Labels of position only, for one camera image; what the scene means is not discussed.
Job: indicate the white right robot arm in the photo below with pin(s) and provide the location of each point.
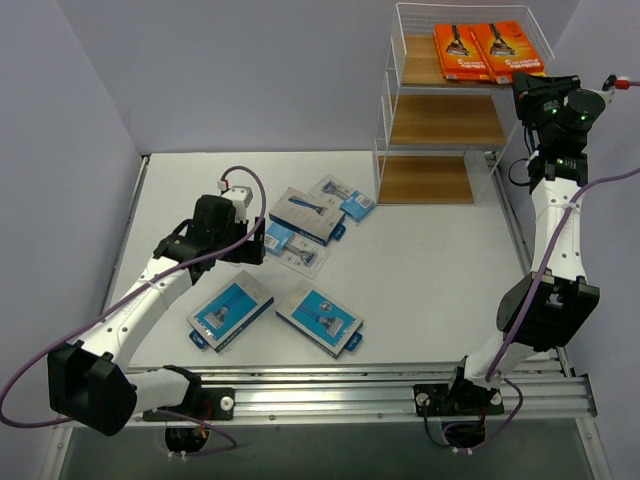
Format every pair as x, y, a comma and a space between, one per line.
547, 307

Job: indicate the Harry's box upper white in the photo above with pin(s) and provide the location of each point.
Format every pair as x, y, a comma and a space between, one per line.
308, 217

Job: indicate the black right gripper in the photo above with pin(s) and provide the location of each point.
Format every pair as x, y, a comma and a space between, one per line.
531, 86

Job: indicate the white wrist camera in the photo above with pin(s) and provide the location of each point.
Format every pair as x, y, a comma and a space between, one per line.
611, 85
240, 196

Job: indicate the grey blue Harry's box left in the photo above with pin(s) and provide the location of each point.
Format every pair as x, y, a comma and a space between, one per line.
231, 310

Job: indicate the clear blister razor pack left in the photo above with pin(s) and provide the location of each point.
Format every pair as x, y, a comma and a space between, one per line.
294, 251

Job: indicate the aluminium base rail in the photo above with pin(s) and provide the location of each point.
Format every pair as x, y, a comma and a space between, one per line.
384, 392

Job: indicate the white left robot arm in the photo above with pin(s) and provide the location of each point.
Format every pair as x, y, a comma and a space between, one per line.
87, 379

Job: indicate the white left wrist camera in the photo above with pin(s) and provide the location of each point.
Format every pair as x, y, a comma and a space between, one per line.
240, 196

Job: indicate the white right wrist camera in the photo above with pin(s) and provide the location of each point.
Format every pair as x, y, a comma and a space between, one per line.
611, 85

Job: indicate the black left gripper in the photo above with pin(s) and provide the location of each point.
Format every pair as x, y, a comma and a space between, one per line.
251, 248

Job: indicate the orange Gillette box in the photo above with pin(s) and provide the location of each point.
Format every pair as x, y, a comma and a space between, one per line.
458, 56
505, 49

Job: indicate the white wire wooden shelf rack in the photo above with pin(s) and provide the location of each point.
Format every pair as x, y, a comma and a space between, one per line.
438, 141

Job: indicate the clear blister razor pack top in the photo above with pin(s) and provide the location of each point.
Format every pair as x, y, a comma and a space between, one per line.
333, 192

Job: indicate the clear blister razor pack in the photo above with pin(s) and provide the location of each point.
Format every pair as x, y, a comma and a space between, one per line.
333, 192
294, 251

